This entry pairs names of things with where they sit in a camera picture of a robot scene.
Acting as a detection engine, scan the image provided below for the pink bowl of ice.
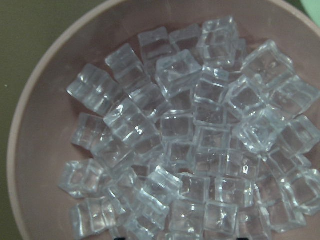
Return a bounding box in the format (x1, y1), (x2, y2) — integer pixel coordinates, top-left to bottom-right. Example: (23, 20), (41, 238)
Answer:
(7, 0), (320, 240)

